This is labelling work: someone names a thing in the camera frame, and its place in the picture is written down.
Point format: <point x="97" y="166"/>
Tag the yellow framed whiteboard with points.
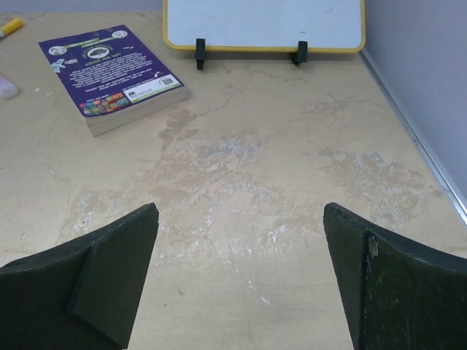
<point x="267" y="26"/>

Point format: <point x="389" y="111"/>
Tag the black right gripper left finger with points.
<point x="82" y="294"/>

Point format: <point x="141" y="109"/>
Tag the pink translucent lead case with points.
<point x="7" y="88"/>

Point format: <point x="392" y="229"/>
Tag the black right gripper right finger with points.
<point x="396" y="293"/>

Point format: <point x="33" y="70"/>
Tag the aluminium table edge strip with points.
<point x="449" y="188"/>

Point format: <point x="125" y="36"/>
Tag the yellow capped marker pen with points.
<point x="8" y="28"/>

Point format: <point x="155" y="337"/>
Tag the purple paperback book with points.
<point x="112" y="77"/>

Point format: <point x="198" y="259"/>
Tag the black whiteboard stand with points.
<point x="297" y="57"/>

